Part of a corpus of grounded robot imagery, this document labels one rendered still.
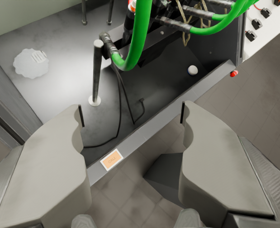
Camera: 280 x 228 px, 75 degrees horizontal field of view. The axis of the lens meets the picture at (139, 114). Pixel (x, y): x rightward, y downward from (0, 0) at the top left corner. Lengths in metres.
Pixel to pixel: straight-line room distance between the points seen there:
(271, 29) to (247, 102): 1.31
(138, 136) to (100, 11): 0.51
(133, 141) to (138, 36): 0.34
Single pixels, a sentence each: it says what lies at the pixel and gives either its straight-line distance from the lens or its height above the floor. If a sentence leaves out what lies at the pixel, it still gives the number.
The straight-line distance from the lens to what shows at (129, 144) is 0.49.
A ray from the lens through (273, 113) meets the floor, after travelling 2.35.
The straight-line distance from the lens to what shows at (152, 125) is 0.51.
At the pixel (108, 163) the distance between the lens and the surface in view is 0.47.
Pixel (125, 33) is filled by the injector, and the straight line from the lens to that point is 0.52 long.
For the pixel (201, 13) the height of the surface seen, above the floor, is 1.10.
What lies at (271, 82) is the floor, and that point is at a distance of 2.49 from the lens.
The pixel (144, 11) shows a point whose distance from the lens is 0.18.
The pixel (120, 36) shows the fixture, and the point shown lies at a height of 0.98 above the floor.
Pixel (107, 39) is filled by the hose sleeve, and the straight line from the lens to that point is 0.36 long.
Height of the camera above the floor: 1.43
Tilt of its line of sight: 70 degrees down
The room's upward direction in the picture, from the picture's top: 48 degrees clockwise
